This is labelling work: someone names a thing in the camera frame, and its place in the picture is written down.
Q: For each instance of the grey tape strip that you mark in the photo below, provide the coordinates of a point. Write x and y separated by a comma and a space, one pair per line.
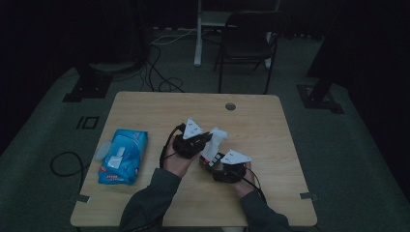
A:
308, 196

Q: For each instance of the blue wet wipes pack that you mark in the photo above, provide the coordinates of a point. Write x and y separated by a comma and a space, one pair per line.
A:
124, 161

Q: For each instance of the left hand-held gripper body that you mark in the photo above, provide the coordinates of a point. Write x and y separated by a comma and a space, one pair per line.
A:
188, 146

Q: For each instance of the black stand with square base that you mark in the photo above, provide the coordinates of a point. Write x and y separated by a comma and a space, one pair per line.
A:
88, 88
317, 96

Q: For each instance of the person's left hand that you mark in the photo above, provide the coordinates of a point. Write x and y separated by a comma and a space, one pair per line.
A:
177, 164

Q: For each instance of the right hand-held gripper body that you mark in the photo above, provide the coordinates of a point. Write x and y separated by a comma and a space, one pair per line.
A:
230, 172

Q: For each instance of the white wet wipe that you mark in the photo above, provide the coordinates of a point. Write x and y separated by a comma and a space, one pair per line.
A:
217, 138

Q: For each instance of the grey round stand base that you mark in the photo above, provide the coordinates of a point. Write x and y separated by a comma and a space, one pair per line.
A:
111, 66

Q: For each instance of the black folding chair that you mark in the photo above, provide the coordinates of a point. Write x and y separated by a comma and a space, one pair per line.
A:
248, 42

